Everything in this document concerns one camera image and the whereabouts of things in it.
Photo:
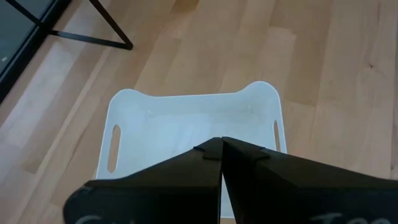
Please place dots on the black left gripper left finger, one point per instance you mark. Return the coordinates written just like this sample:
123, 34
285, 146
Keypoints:
161, 186

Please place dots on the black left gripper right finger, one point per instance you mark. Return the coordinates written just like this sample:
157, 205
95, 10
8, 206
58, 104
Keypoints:
295, 193

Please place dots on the white plastic basket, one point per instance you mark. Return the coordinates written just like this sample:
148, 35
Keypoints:
186, 118

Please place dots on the black shelf side frame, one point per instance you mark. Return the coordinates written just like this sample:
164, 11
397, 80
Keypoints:
93, 40

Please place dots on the black aluminium frame rail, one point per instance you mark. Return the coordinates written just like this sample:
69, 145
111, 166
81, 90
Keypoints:
29, 46

